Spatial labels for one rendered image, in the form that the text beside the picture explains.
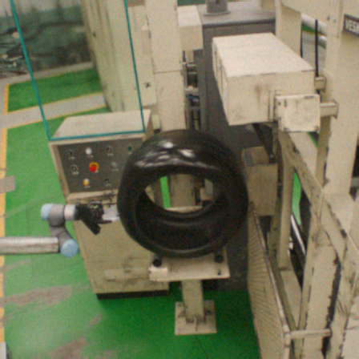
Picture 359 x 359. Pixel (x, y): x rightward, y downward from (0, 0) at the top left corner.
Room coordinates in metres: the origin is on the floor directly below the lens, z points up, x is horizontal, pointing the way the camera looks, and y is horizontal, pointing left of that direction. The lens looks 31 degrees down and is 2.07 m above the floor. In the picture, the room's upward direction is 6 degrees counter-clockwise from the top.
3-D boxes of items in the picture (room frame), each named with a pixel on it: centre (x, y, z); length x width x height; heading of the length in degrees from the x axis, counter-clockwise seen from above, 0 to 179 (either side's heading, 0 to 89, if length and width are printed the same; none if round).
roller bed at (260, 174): (1.66, -0.41, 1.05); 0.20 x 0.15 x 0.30; 176
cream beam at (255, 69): (1.32, -0.31, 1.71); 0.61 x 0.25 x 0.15; 176
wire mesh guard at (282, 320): (1.21, -0.33, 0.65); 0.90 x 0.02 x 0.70; 176
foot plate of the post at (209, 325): (1.72, -0.02, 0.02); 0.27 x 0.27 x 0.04; 86
